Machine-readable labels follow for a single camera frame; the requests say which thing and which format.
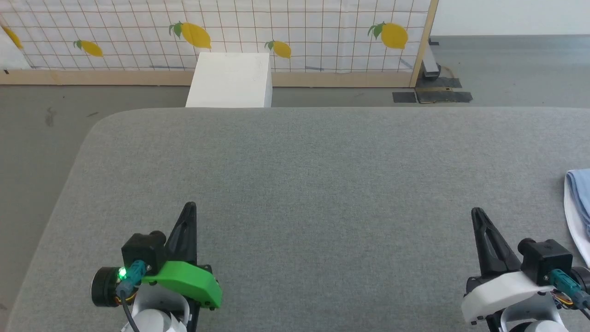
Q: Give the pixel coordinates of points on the white box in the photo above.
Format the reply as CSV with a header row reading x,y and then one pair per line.
x,y
230,78

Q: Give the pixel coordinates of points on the light blue and white shirt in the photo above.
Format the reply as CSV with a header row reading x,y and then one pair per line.
x,y
580,203

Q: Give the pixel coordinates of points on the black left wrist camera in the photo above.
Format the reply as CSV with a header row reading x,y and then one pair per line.
x,y
143,249

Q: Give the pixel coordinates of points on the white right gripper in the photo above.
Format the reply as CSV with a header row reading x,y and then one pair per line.
x,y
498,290

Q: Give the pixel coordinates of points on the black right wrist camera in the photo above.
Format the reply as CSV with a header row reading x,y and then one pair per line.
x,y
546,256

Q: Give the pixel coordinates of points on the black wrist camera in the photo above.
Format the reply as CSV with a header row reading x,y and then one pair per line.
x,y
546,256
143,249

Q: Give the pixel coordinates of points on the lemon print grid panel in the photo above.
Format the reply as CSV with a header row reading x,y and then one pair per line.
x,y
230,27

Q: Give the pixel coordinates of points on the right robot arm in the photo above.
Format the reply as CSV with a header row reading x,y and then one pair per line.
x,y
530,320

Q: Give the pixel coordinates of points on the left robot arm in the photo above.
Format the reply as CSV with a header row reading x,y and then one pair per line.
x,y
154,318

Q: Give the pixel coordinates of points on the large black floor mat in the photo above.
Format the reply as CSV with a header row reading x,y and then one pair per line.
x,y
445,95

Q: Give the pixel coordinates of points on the small black floor mat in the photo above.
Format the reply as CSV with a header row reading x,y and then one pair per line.
x,y
404,97

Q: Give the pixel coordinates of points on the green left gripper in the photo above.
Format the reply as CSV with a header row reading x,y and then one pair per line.
x,y
189,279

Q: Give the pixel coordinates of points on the grey metal post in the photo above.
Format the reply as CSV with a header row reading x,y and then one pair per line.
x,y
431,62

